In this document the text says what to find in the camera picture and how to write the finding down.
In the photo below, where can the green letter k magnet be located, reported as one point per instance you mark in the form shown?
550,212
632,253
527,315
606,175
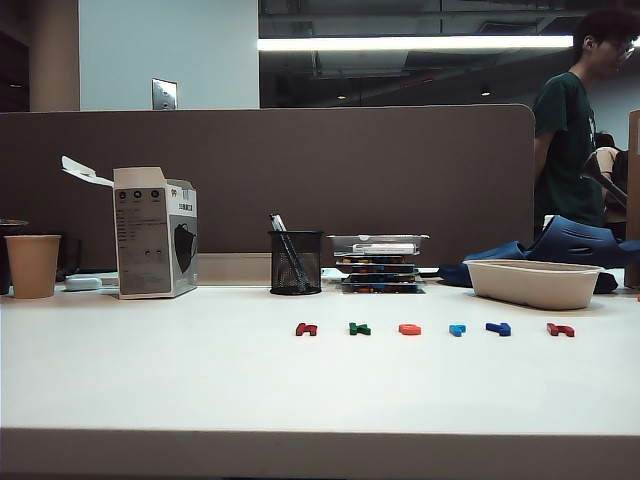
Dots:
356,329

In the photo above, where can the orange letter s magnet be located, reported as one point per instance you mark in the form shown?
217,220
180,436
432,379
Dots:
411,331

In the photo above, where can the dark blue letter y magnet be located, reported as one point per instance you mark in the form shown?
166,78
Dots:
495,327

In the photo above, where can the letter magnet package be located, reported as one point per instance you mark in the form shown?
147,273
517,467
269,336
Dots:
380,278
375,260
380,270

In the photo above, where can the red letter h magnet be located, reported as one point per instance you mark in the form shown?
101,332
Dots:
303,330
554,328

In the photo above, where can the light blue letter r magnet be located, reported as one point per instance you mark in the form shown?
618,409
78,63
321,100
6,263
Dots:
455,330

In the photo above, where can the black mesh pen holder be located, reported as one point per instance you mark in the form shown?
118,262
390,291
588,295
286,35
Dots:
296,270

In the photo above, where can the black white pen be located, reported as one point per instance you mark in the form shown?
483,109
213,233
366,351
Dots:
276,222

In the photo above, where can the white slim box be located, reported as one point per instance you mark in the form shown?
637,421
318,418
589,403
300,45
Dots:
385,247

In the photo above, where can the brown desk partition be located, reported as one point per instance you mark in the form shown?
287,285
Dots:
300,170

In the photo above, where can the teal flat board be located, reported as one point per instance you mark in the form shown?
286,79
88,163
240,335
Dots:
385,288

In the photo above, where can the white grey mask box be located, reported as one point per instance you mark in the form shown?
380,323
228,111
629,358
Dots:
142,240

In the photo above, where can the long ceiling light strip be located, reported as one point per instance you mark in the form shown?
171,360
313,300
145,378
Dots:
400,43

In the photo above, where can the white oval paper tray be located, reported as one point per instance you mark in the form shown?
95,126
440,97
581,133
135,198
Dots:
530,287

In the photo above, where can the blue foam clog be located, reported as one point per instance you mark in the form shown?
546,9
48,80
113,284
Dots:
565,240

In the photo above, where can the dark glass jar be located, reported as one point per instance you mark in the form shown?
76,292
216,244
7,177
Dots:
70,260

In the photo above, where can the person in green shirt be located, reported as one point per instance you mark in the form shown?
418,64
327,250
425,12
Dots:
565,140

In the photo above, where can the brown paper cup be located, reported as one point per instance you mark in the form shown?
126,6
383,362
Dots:
32,265

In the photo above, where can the grey black bar fixture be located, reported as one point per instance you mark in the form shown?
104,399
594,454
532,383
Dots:
607,185

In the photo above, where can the person in beige shirt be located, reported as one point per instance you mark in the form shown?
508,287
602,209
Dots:
611,154

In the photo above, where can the silver wall plate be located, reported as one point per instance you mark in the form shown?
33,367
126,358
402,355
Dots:
164,94

